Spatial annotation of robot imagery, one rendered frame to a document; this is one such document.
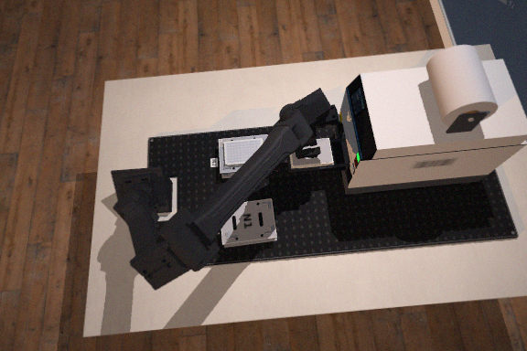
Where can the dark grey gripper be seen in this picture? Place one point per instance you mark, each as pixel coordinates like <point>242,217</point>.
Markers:
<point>309,152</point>

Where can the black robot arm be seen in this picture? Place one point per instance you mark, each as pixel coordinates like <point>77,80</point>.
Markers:
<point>161,259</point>

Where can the white roll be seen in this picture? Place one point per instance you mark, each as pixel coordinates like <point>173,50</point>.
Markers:
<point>460,83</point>

